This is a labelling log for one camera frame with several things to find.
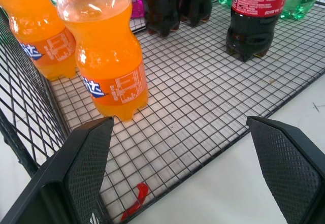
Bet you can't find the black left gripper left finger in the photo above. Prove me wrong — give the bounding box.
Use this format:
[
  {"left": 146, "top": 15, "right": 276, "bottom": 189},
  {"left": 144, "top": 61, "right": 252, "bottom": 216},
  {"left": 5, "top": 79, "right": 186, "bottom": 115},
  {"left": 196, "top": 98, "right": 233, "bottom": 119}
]
[{"left": 0, "top": 116, "right": 115, "bottom": 224}]

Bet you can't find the cola bottle red label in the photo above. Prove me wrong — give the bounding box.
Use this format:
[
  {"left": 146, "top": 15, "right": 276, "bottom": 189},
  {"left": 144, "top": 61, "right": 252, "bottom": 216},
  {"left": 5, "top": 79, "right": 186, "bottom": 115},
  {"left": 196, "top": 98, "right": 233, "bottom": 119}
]
[
  {"left": 139, "top": 0, "right": 182, "bottom": 37},
  {"left": 225, "top": 0, "right": 291, "bottom": 62},
  {"left": 179, "top": 0, "right": 217, "bottom": 27}
]

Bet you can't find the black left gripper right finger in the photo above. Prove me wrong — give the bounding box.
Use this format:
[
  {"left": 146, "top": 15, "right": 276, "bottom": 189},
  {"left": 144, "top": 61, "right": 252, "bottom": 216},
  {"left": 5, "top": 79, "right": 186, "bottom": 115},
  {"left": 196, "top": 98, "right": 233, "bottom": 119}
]
[{"left": 246, "top": 115, "right": 325, "bottom": 224}]

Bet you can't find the black wire mesh rack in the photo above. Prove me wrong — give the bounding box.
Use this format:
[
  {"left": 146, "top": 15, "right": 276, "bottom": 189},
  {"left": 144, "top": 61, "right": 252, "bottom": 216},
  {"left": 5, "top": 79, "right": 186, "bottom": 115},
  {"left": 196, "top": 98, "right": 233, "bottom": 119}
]
[{"left": 0, "top": 0, "right": 325, "bottom": 224}]

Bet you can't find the orange soda bottle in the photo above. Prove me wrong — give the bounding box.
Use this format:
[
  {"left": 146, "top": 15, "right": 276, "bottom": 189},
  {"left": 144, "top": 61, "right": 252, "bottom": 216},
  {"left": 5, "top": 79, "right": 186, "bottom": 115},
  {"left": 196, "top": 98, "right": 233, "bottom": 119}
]
[
  {"left": 0, "top": 0, "right": 77, "bottom": 81},
  {"left": 56, "top": 0, "right": 149, "bottom": 122}
]

